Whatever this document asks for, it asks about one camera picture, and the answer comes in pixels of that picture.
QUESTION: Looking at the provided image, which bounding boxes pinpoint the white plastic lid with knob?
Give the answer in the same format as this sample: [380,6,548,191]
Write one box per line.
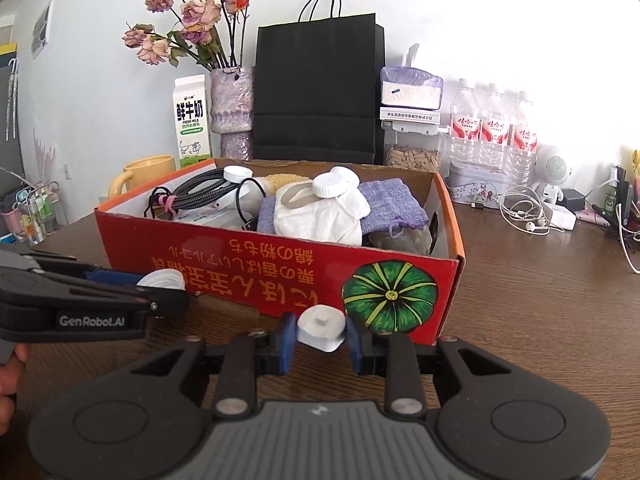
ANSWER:
[296,306,347,352]

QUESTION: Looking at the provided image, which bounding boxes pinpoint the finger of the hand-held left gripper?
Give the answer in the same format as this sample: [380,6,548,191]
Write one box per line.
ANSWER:
[22,252,146,288]
[60,282,192,322]

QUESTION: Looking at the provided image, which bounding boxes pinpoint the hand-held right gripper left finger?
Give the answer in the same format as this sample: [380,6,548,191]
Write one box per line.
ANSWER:
[129,312,296,415]

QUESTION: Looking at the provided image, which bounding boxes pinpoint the white flat charger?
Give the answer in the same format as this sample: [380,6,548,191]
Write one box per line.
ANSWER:
[537,202,576,228]

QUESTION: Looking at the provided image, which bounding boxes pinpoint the printed tin box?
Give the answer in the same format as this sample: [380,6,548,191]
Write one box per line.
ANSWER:
[445,161,507,205]

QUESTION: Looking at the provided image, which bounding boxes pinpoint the white wall vent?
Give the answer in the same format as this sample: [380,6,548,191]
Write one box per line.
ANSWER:
[31,0,55,58]

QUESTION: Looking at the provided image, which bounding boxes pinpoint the purple tissue pack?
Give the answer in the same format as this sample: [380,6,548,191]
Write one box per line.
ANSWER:
[379,44,446,111]

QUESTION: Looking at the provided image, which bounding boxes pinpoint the white wired earphones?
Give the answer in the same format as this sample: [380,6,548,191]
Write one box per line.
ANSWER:
[492,185,566,235]

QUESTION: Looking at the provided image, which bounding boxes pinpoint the white robot figure speaker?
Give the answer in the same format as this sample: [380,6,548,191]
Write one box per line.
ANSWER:
[530,145,572,203]

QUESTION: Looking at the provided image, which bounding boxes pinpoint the black paper bag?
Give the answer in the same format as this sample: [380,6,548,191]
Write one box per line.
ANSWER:
[251,0,387,165]

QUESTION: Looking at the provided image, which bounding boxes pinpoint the red cardboard box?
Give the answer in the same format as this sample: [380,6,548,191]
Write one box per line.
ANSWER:
[95,158,466,346]

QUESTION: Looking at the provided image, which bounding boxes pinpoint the clear container of seeds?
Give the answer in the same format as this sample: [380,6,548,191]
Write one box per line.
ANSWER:
[381,120,449,172]

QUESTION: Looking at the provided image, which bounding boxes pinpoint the small green spray bottle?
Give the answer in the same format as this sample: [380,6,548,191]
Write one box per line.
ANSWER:
[602,167,628,216]

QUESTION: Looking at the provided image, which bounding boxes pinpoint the thin black cable pink tie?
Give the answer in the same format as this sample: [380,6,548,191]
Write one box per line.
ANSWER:
[142,185,181,221]

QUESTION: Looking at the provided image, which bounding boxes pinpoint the dried pink rose bouquet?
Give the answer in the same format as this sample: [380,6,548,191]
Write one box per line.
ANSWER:
[122,0,253,71]

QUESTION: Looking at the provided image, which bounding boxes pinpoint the clear plastic bag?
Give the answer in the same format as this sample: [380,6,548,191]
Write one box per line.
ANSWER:
[372,225,436,256]

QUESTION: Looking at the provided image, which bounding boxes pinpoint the dark panel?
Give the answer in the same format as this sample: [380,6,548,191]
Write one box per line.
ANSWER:
[0,42,26,196]

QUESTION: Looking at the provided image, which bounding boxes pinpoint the grey braided cable coil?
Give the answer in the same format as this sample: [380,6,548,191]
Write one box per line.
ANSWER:
[170,167,236,211]

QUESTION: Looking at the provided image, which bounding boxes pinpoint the purple woven pouch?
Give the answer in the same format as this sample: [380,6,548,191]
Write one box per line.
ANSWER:
[257,177,431,236]

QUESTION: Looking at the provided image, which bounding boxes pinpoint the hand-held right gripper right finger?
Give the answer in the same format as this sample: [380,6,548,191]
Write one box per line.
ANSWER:
[346,319,506,415]

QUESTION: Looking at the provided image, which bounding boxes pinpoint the purple textured vase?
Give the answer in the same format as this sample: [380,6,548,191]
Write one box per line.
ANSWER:
[209,66,256,161]

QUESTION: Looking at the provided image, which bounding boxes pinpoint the yellow ceramic mug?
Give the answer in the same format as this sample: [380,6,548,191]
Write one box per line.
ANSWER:
[108,155,177,198]

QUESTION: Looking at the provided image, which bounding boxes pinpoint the white green milk carton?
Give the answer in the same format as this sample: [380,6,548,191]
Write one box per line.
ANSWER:
[172,74,211,170]

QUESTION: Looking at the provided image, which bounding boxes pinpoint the white cable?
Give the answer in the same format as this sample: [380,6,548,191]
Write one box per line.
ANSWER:
[615,205,640,276]

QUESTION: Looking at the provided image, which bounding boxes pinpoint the water bottle red label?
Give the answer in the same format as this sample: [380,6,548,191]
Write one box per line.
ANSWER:
[505,91,540,186]
[449,78,483,166]
[479,83,512,171]

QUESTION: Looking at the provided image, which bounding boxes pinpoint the wire rack with small items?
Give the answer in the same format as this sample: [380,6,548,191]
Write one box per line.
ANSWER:
[0,180,68,246]

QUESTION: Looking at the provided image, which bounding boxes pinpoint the person's left hand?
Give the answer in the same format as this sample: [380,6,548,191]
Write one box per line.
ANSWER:
[0,344,30,433]

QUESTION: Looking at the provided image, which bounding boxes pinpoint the flat white box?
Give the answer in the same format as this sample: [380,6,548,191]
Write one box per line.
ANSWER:
[379,106,441,126]

